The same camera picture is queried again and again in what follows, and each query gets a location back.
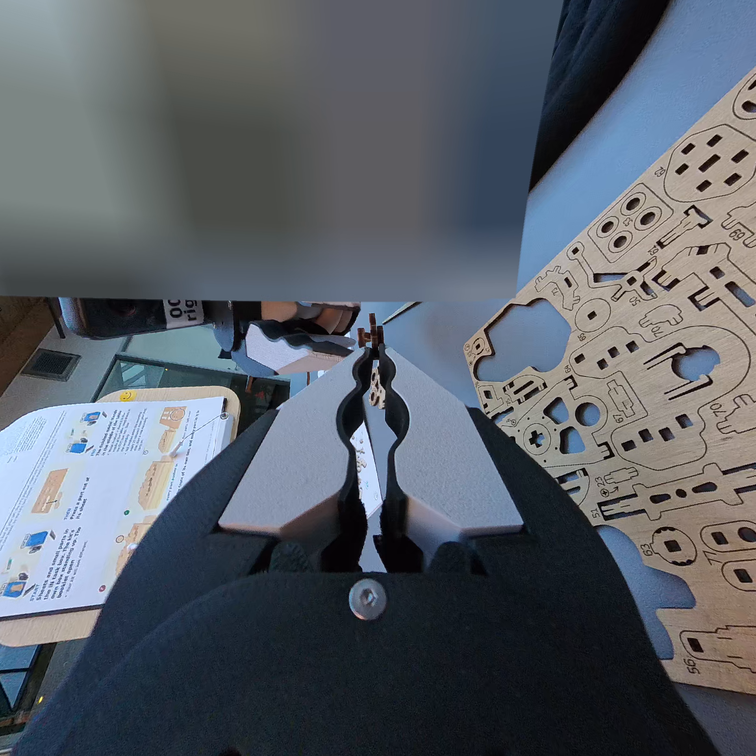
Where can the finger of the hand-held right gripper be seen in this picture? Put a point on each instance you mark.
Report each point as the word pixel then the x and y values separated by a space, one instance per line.
pixel 269 351
pixel 331 319

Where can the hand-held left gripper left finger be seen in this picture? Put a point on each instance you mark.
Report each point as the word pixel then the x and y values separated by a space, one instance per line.
pixel 277 472

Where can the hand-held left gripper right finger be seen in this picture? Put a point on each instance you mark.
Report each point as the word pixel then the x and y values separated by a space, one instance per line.
pixel 455 472

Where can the wooden gear base plate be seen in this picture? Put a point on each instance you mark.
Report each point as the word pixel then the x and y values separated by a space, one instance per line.
pixel 377 393

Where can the grey desk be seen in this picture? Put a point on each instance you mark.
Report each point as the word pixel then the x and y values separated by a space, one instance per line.
pixel 620 177

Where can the metal vent grille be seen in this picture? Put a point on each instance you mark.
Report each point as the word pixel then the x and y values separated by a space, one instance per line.
pixel 50 364

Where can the printed instruction sheet on board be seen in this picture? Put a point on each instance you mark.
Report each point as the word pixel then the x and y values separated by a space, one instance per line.
pixel 35 635

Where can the laser-cut wooden parts sheet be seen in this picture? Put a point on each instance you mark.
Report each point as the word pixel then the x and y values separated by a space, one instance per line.
pixel 735 384

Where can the black cloth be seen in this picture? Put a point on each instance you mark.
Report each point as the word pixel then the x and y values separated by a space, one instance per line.
pixel 590 71

